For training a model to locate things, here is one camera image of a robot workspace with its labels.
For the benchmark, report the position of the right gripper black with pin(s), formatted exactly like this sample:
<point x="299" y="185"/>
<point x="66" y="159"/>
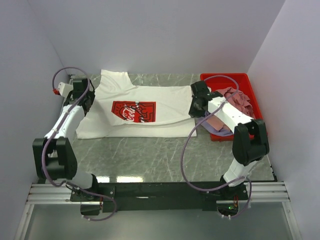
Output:
<point x="192" y="112"/>

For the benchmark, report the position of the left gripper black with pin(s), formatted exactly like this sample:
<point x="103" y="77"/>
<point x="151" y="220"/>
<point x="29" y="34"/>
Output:
<point x="91" y="95"/>

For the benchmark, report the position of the white t shirt red print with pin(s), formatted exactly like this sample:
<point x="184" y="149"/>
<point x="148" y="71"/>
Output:
<point x="121" y="109"/>

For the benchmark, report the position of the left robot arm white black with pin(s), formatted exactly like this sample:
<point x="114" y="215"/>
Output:
<point x="54" y="158"/>

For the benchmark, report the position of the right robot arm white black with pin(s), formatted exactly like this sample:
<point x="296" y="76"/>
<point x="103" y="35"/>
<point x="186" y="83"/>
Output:
<point x="250" y="139"/>

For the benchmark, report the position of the light pink t shirt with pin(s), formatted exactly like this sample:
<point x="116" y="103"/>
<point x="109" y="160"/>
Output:
<point x="216" y="123"/>

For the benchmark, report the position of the dusty pink t shirt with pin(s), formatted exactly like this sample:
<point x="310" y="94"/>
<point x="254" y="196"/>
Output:
<point x="239" y="100"/>

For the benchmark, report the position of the red plastic bin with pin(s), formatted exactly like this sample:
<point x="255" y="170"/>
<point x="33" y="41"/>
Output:
<point x="217" y="81"/>

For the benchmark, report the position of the lavender t shirt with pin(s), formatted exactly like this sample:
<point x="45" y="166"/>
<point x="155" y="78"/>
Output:
<point x="211" y="130"/>

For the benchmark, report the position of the black base crossbar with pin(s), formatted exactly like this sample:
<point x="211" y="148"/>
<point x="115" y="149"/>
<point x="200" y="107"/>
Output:
<point x="152" y="196"/>

